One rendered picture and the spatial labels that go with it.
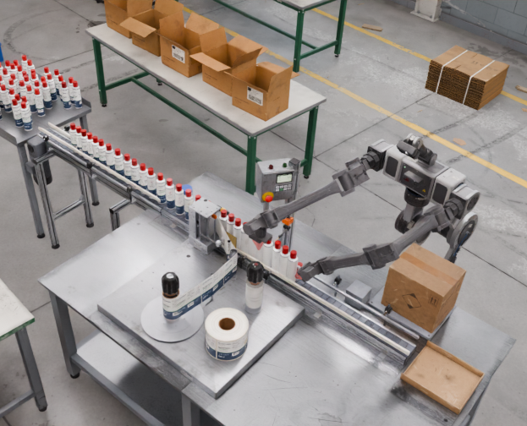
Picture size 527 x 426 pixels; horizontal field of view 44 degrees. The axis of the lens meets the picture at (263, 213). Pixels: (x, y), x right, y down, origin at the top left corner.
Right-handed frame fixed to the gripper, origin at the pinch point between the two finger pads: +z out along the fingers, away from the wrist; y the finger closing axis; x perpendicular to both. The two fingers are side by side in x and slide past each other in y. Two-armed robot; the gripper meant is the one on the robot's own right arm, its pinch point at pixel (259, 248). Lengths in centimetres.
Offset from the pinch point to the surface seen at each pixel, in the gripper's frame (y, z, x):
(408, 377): 86, 32, 5
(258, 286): 8.0, 13.7, -9.6
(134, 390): -43, 99, -49
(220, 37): -180, 6, 184
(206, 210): -42.5, 5.1, 10.4
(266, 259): -7.5, 24.0, 18.2
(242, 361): 21, 33, -37
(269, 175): -11.9, -26.7, 20.7
